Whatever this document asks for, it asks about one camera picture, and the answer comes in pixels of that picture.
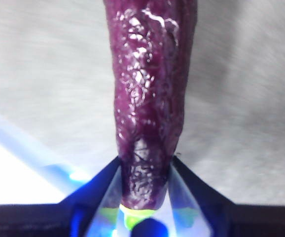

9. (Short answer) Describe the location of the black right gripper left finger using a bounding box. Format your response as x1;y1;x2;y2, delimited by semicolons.
0;157;123;237

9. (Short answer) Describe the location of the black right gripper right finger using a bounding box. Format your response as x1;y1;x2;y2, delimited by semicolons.
168;155;285;237

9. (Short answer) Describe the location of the purple eggplant with green stem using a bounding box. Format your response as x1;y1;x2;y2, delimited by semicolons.
103;0;197;230

